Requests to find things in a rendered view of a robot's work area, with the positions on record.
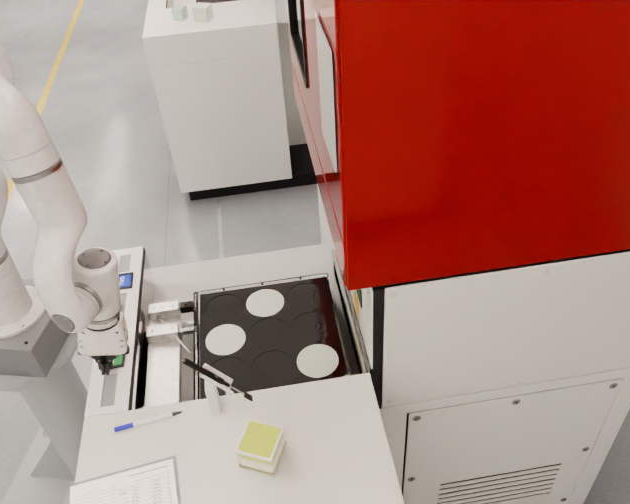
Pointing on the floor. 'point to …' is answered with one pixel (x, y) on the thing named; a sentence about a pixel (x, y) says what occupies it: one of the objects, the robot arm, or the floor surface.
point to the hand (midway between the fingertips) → (105, 364)
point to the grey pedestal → (27, 478)
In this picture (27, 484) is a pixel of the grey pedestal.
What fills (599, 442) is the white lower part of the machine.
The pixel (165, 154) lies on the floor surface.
